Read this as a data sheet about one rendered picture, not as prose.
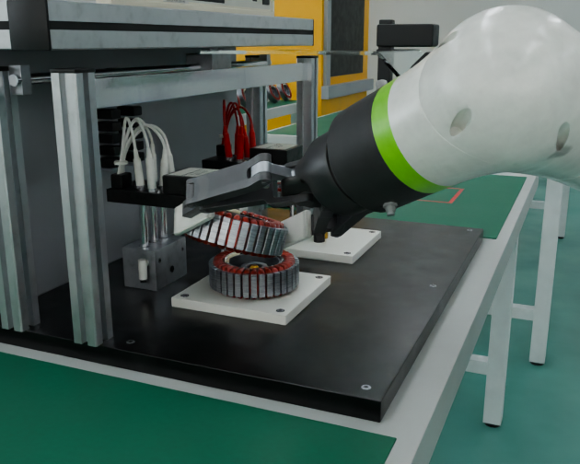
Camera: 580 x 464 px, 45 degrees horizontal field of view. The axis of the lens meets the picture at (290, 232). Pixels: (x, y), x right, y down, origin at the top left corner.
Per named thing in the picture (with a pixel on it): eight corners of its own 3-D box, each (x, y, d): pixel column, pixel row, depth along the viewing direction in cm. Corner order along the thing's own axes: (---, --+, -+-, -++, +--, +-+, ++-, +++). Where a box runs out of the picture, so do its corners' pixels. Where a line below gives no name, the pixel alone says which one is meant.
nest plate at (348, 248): (380, 237, 113) (381, 230, 113) (352, 264, 100) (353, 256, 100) (295, 228, 119) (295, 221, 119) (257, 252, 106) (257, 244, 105)
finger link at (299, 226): (306, 209, 73) (311, 210, 74) (269, 226, 79) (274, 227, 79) (307, 236, 73) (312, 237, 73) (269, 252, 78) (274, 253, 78)
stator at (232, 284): (309, 276, 91) (309, 249, 90) (283, 306, 81) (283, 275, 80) (229, 268, 94) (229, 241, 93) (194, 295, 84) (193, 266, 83)
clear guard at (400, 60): (451, 87, 113) (454, 49, 112) (418, 98, 92) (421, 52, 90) (268, 83, 125) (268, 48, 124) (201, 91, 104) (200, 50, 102)
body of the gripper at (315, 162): (399, 133, 62) (331, 168, 69) (323, 108, 57) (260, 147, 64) (404, 213, 60) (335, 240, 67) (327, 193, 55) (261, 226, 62)
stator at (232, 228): (300, 265, 73) (309, 231, 73) (207, 249, 66) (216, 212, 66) (248, 242, 82) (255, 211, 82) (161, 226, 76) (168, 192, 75)
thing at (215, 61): (231, 75, 108) (231, 48, 107) (213, 77, 103) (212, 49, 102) (206, 75, 110) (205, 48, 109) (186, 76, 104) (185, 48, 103)
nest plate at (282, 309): (330, 284, 92) (330, 275, 91) (285, 325, 78) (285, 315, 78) (229, 270, 97) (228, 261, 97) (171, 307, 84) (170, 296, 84)
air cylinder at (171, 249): (188, 273, 96) (186, 235, 94) (156, 291, 89) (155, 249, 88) (156, 269, 98) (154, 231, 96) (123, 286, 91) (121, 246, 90)
